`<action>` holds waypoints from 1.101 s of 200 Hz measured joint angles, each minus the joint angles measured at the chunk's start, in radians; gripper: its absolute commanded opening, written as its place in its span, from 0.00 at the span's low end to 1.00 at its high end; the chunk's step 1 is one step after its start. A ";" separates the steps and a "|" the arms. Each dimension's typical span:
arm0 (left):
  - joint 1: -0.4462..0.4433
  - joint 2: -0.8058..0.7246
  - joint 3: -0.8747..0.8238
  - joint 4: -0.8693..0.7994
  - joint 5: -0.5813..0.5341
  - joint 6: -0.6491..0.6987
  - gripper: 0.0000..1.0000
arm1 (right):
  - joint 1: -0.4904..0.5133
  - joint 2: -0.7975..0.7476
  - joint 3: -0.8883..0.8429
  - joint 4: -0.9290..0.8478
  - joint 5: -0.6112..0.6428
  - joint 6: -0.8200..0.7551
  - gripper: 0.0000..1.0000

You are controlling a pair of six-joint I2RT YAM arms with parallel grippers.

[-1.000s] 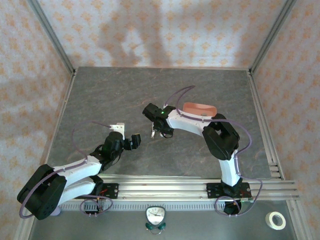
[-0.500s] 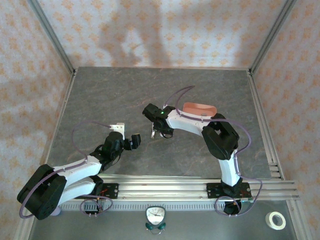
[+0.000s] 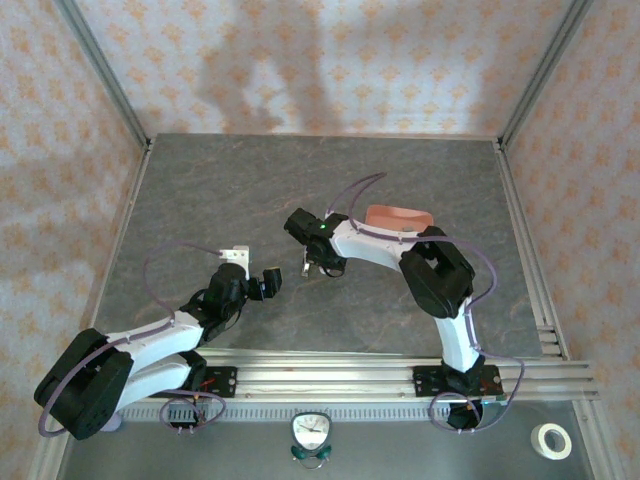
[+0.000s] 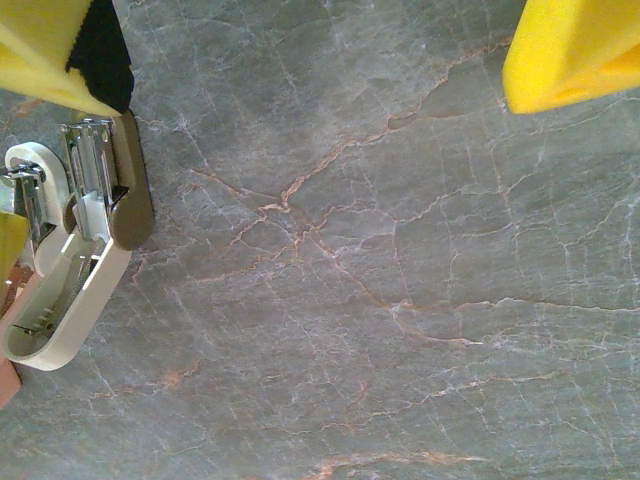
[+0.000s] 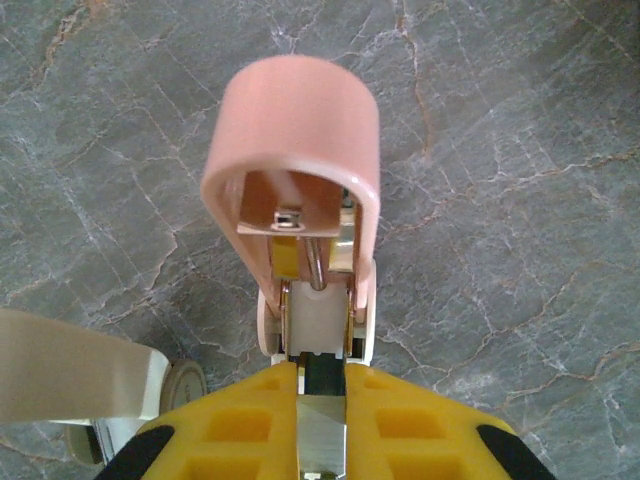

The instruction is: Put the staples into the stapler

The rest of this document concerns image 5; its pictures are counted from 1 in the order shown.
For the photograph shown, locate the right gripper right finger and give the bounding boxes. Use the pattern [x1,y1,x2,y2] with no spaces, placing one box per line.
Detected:
[345,363,556,480]

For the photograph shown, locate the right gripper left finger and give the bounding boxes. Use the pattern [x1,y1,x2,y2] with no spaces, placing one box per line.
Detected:
[94,362,301,480]

